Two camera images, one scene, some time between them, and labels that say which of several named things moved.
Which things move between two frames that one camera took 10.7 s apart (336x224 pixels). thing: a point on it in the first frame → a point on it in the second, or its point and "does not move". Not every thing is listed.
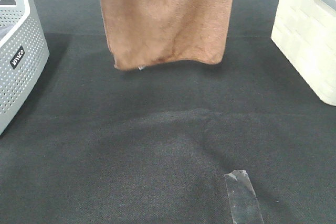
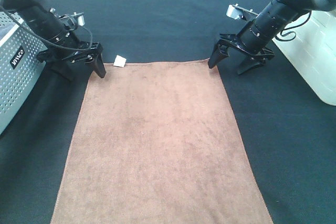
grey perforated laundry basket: [24, 49] does not move
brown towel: [152, 17] → [158, 143]
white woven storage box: [304, 29] does not move
